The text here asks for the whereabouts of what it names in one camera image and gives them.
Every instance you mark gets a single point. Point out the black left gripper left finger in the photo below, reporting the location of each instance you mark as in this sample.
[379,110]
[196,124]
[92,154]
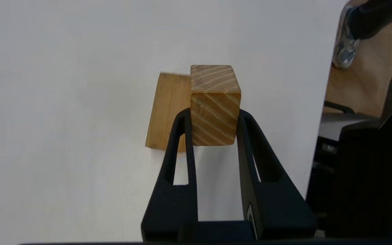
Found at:
[172,204]

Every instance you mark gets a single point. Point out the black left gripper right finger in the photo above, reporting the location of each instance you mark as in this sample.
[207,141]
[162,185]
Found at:
[277,207]

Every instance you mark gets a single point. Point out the rectangular wooden building block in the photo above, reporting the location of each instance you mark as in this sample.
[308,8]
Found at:
[168,109]

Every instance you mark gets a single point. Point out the triangular wooden building block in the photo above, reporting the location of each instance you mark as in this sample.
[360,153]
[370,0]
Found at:
[214,109]

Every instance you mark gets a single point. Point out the black robot base chassis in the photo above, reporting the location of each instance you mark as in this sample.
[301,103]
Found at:
[369,170]

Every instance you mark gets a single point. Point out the grey patterned sneaker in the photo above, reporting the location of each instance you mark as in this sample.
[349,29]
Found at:
[346,47]

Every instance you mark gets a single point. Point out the dark trouser leg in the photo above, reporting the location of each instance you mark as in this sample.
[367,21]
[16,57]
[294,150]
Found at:
[376,17]

